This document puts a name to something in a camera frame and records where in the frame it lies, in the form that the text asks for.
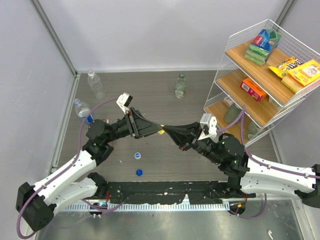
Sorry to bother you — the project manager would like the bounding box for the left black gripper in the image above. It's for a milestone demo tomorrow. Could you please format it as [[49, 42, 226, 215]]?
[[104, 107, 164, 144]]

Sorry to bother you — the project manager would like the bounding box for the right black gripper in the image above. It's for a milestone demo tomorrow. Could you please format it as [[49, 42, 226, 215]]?
[[163, 120, 223, 164]]

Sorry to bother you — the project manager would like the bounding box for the yellow bottle cap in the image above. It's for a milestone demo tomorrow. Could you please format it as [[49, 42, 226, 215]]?
[[158, 125, 165, 135]]

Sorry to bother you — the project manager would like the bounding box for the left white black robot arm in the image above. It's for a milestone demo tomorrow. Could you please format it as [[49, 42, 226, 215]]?
[[15, 107, 162, 232]]

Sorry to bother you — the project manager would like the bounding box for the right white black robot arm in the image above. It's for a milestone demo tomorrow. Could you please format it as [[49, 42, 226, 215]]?
[[162, 122, 320, 208]]

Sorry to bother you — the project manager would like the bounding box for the blue white bottle cap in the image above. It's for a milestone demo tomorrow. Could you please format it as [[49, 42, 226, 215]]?
[[134, 152, 142, 160]]

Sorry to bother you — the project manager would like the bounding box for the dark blue bottle cap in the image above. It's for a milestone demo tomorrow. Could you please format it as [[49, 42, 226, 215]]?
[[136, 169, 143, 176]]

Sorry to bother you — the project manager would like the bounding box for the green cap glass bottle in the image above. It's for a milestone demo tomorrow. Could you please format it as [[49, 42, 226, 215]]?
[[174, 73, 187, 99]]

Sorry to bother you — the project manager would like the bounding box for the blue label water bottle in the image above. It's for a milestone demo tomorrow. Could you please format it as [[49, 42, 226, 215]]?
[[73, 98, 94, 125]]

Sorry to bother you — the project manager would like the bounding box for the clear empty plastic bottle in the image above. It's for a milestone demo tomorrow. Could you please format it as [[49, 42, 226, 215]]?
[[87, 70, 105, 100]]

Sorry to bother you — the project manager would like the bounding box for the green grey cup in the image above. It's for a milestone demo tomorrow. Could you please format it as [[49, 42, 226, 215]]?
[[223, 103, 242, 124]]

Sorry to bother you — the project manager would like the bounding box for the small white box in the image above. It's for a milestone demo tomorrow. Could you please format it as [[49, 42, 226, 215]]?
[[223, 97, 234, 108]]

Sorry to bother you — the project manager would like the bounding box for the clear glass on shelf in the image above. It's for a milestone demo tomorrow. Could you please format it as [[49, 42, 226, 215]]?
[[244, 121, 261, 140]]

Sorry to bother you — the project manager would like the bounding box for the orange red box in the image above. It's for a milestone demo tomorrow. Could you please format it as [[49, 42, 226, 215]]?
[[240, 77, 267, 102]]

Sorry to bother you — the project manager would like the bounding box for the yellow candy bag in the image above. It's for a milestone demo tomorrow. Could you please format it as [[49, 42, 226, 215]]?
[[268, 56, 304, 79]]

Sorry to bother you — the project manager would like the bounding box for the green sponge pack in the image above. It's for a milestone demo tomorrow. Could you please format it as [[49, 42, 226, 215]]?
[[244, 28, 282, 66]]

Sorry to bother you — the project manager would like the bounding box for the yellow sponge pack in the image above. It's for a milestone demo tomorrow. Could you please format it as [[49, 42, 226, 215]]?
[[281, 59, 320, 94]]

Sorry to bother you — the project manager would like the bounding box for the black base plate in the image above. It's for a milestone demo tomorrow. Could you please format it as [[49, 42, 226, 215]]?
[[77, 180, 257, 205]]

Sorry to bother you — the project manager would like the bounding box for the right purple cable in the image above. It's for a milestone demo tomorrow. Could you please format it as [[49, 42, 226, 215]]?
[[216, 104, 320, 179]]

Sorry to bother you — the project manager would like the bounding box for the white slotted cable duct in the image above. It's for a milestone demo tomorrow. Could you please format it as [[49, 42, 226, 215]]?
[[63, 200, 230, 212]]

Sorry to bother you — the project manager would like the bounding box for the white wire shelf rack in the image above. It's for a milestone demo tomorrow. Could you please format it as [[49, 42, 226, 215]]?
[[203, 19, 320, 147]]

